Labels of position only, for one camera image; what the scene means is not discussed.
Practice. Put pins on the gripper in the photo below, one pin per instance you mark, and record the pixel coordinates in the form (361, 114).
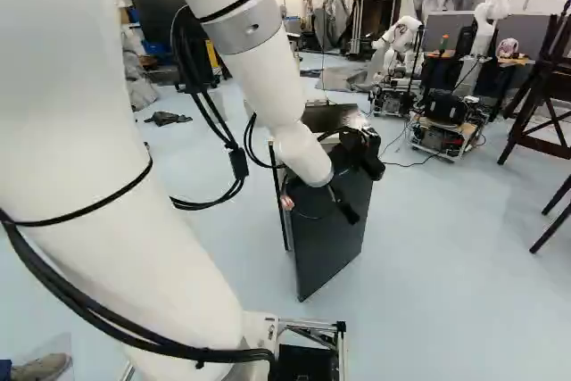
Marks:
(362, 151)

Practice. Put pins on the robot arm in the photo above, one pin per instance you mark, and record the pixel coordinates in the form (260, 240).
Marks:
(89, 131)

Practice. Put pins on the black fridge door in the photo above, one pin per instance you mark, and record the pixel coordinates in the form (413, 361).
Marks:
(277, 184)

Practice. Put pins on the small black fridge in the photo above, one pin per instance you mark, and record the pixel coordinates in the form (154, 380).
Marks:
(330, 251)

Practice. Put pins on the equipment cart with black box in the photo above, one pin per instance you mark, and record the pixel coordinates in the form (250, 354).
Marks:
(441, 106)

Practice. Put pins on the white robot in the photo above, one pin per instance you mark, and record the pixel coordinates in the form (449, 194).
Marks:
(484, 15)
(403, 30)

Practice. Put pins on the grey rag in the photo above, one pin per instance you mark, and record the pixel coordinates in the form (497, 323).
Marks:
(167, 118)

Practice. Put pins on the person's legs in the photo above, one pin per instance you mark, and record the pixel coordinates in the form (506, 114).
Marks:
(42, 365)

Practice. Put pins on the dark wooden frame stand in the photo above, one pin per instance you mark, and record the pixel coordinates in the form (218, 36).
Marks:
(542, 86)

